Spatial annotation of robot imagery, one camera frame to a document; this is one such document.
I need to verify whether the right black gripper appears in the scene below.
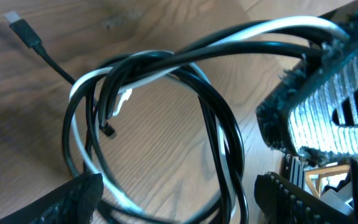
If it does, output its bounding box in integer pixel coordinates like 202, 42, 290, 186
254, 172, 356, 224

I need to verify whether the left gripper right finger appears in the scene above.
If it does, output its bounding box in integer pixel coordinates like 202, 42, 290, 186
256, 2, 358, 162

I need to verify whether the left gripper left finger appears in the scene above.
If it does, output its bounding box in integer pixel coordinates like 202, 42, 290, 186
0, 174, 103, 224

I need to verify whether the black usb cable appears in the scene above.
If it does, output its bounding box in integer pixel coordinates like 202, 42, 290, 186
9, 17, 335, 224

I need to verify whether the white usb cable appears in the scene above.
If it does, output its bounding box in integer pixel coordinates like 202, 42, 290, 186
68, 15, 351, 222

